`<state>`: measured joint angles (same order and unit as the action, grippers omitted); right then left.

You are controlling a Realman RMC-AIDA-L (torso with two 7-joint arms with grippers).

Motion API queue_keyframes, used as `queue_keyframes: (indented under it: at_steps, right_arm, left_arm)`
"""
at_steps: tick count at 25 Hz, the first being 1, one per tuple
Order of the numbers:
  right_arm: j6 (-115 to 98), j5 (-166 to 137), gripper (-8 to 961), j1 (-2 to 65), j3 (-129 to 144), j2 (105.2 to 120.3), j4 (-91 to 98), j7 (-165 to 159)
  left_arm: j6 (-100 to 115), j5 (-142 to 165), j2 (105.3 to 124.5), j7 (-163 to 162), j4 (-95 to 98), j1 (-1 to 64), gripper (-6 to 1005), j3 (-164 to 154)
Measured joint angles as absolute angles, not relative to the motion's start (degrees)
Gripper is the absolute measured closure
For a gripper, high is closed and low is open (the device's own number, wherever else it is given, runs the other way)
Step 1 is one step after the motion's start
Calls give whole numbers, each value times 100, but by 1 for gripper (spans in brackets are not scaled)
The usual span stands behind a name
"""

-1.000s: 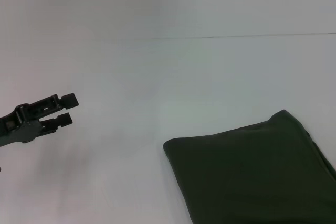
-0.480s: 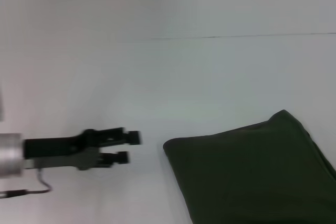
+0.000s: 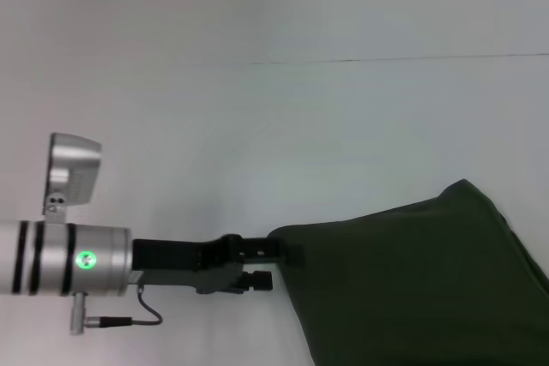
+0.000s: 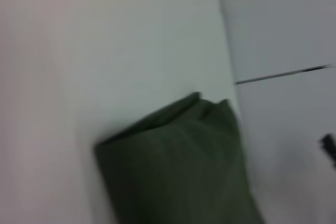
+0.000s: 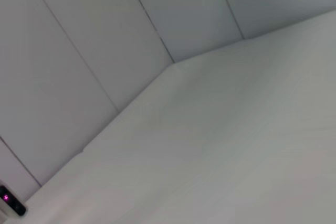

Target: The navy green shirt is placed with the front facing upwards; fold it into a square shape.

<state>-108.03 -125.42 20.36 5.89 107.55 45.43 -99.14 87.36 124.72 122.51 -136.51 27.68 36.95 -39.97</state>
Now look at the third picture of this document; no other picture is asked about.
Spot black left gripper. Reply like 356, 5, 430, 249
131, 233, 306, 297

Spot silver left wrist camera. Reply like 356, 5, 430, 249
41, 132, 103, 226

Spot dark green FREE t-shirt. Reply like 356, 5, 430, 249
266, 177, 549, 366

